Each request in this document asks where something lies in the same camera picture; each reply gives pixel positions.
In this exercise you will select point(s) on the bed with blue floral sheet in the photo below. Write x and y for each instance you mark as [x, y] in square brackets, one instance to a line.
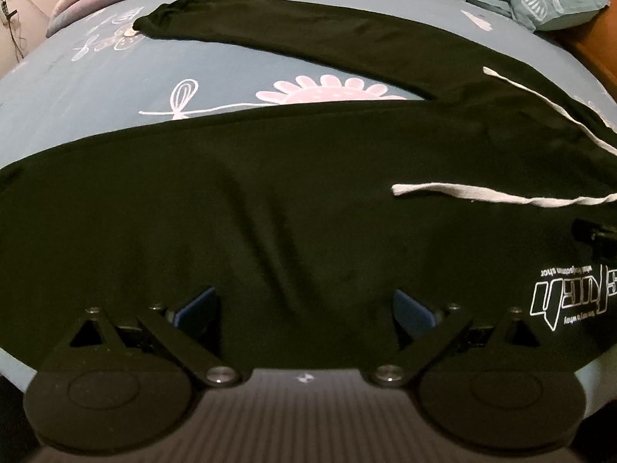
[96, 87]

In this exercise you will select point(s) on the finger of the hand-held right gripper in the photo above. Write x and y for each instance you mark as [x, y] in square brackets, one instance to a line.
[597, 234]

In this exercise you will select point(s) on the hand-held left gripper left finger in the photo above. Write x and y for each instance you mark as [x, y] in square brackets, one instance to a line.
[195, 309]

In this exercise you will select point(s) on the wooden headboard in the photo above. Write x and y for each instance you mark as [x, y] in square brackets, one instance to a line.
[593, 48]

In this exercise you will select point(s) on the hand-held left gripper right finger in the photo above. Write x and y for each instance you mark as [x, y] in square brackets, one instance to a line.
[412, 312]

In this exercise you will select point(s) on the black pants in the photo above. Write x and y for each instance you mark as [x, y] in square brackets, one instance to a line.
[289, 193]

